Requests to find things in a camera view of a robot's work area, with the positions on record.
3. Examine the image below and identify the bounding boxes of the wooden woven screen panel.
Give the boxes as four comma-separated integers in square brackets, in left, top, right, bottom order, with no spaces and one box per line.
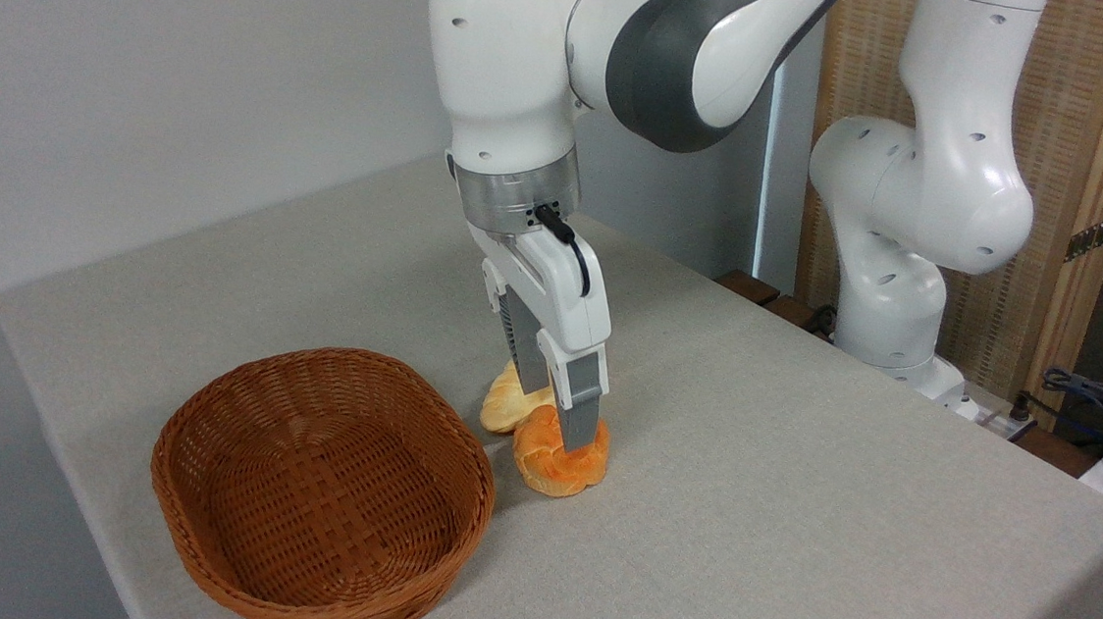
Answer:
[785,0,1103,435]

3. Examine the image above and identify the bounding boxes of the brown wicker basket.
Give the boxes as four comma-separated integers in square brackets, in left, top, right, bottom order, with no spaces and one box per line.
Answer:
[138,333,507,619]

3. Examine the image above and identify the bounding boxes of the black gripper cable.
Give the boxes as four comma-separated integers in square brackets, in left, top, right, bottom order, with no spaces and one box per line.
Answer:
[527,202,599,298]

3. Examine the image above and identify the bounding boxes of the metal screen hinge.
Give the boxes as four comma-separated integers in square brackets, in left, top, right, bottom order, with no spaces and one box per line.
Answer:
[1063,204,1103,266]

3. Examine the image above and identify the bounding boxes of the round orange bread bun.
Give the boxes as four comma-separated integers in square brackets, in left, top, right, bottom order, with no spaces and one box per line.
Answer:
[507,401,615,503]

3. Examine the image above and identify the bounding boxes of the long pale bread roll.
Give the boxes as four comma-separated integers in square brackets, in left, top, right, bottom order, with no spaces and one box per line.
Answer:
[478,355,564,439]

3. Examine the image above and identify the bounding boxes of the black cable bundle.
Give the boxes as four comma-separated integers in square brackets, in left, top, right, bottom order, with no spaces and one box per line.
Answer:
[1011,362,1103,462]

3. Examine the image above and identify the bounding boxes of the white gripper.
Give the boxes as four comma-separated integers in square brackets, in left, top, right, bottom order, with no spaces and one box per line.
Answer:
[448,214,623,456]

